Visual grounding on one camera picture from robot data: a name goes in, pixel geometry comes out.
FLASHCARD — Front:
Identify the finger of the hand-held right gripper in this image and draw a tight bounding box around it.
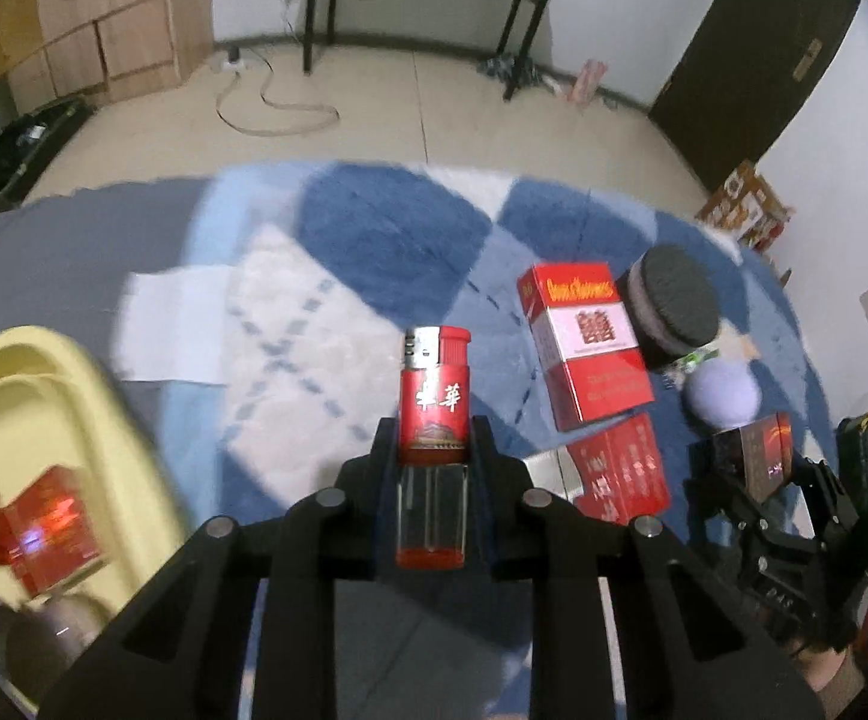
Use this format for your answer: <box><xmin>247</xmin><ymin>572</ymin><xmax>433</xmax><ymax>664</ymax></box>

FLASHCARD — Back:
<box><xmin>692</xmin><ymin>442</ymin><xmax>804</xmax><ymax>565</ymax></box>
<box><xmin>789</xmin><ymin>454</ymin><xmax>866</xmax><ymax>541</ymax></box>

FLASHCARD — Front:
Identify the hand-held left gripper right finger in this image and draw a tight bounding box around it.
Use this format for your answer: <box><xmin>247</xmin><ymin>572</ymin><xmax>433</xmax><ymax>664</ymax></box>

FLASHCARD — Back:
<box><xmin>467</xmin><ymin>415</ymin><xmax>828</xmax><ymax>720</ymax></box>

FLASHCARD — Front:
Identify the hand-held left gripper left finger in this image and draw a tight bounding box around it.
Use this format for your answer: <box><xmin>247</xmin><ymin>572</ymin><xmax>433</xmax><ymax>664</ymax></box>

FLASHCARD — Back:
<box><xmin>36</xmin><ymin>416</ymin><xmax>405</xmax><ymax>720</ymax></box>

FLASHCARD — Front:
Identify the dark red-orange box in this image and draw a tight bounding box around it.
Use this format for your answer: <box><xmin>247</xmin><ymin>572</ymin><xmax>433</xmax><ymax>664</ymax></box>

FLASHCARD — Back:
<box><xmin>711</xmin><ymin>412</ymin><xmax>795</xmax><ymax>502</ymax></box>

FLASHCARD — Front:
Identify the red lighter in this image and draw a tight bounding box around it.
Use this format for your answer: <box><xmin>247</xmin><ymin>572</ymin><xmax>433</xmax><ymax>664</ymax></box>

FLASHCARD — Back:
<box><xmin>395</xmin><ymin>326</ymin><xmax>472</xmax><ymax>569</ymax></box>

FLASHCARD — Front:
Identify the purple ball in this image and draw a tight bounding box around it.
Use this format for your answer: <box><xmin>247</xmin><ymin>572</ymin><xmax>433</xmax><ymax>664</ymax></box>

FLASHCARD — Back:
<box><xmin>684</xmin><ymin>361</ymin><xmax>763</xmax><ymax>432</ymax></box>

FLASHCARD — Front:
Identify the red cigarette pack silver flap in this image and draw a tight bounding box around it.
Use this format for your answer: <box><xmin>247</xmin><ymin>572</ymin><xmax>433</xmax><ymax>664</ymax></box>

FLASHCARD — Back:
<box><xmin>524</xmin><ymin>414</ymin><xmax>671</xmax><ymax>527</ymax></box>

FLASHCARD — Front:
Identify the red cigarette pack white label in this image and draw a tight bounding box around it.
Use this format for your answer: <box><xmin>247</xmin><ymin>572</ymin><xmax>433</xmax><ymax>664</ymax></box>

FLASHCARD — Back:
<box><xmin>518</xmin><ymin>262</ymin><xmax>656</xmax><ymax>432</ymax></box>

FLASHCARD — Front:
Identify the black foam cylinder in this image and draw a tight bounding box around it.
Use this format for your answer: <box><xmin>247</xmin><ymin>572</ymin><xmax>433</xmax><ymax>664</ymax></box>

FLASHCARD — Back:
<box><xmin>623</xmin><ymin>245</ymin><xmax>721</xmax><ymax>372</ymax></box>

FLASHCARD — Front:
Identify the yellow plastic basin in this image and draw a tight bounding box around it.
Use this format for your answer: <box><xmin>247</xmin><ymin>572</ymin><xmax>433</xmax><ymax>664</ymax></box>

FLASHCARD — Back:
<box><xmin>0</xmin><ymin>326</ymin><xmax>189</xmax><ymax>717</ymax></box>

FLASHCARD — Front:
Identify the person's right forearm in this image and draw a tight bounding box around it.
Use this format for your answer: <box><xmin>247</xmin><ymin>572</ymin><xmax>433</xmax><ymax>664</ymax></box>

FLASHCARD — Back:
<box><xmin>794</xmin><ymin>645</ymin><xmax>868</xmax><ymax>700</ymax></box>

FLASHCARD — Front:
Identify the green white small packet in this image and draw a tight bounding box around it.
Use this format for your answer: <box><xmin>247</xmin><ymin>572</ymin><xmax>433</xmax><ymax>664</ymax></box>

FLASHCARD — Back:
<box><xmin>666</xmin><ymin>349</ymin><xmax>721</xmax><ymax>391</ymax></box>

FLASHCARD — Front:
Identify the blue checkered blanket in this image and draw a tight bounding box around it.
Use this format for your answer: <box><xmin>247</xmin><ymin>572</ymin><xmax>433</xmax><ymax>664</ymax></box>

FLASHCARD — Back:
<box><xmin>115</xmin><ymin>157</ymin><xmax>843</xmax><ymax>720</ymax></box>

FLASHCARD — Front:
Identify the white cloth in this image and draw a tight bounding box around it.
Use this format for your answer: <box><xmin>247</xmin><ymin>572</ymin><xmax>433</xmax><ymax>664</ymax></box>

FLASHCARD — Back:
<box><xmin>115</xmin><ymin>262</ymin><xmax>255</xmax><ymax>385</ymax></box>

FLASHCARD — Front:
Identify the colourful cardboard box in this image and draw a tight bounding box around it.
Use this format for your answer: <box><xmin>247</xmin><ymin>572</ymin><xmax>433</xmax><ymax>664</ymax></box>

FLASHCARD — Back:
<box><xmin>696</xmin><ymin>160</ymin><xmax>791</xmax><ymax>252</ymax></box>

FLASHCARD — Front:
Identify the grey round foam piece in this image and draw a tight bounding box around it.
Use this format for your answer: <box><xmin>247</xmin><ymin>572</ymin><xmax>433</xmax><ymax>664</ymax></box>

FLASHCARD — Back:
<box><xmin>0</xmin><ymin>592</ymin><xmax>109</xmax><ymax>691</ymax></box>

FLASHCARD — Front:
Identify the grey bed sheet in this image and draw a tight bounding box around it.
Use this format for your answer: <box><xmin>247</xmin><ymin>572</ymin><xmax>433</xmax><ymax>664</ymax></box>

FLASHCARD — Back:
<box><xmin>0</xmin><ymin>176</ymin><xmax>210</xmax><ymax>362</ymax></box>

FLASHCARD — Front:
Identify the pink packet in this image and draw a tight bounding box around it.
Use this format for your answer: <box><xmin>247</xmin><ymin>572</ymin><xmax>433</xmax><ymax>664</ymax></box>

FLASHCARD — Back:
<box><xmin>569</xmin><ymin>58</ymin><xmax>609</xmax><ymax>110</ymax></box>

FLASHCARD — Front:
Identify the dark door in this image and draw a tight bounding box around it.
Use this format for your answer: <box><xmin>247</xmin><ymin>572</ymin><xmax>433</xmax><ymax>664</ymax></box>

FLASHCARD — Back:
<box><xmin>647</xmin><ymin>0</ymin><xmax>866</xmax><ymax>192</ymax></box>

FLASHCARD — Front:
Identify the black case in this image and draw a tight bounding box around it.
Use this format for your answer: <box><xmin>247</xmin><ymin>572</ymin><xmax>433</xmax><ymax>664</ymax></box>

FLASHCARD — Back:
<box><xmin>0</xmin><ymin>96</ymin><xmax>97</xmax><ymax>230</ymax></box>

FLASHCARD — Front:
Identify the wooden wardrobe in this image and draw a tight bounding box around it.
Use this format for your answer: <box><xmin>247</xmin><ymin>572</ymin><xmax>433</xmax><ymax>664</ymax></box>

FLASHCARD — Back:
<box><xmin>0</xmin><ymin>0</ymin><xmax>217</xmax><ymax>102</ymax></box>

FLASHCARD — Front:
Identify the white power strip with cable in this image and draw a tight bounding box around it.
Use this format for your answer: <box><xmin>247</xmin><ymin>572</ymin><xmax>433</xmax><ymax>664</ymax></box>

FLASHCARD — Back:
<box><xmin>207</xmin><ymin>47</ymin><xmax>342</xmax><ymax>138</ymax></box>

